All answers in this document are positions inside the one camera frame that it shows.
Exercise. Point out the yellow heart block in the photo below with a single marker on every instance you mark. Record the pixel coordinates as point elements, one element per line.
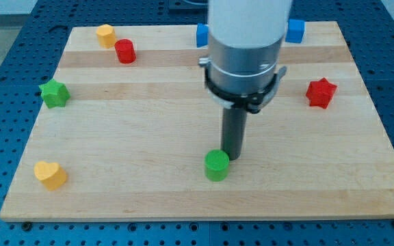
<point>51,175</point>

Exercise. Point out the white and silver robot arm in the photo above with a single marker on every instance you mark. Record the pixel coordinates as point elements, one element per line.
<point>244,42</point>

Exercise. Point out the wooden board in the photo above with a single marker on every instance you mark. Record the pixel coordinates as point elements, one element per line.
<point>133,138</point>

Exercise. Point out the black cylindrical pointer tool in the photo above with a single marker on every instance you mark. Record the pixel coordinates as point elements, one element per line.
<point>233,129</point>

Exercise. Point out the blue block left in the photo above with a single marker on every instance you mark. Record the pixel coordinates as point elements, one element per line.
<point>202,32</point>

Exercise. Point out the red cylinder block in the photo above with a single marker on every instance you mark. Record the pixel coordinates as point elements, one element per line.
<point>125,51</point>

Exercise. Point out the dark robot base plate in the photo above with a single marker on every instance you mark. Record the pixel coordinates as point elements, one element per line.
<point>187,6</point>

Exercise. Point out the green cylinder block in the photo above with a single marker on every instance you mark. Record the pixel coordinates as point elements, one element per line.
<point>216,165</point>

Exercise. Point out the red star block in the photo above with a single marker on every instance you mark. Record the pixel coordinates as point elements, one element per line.
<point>320,93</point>

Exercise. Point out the yellow hexagon block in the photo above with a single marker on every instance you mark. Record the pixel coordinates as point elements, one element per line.
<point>106,36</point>

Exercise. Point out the blue cube block right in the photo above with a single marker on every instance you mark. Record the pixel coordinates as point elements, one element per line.
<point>295,31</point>

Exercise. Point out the green star block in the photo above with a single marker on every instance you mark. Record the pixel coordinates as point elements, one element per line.
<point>54,94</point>

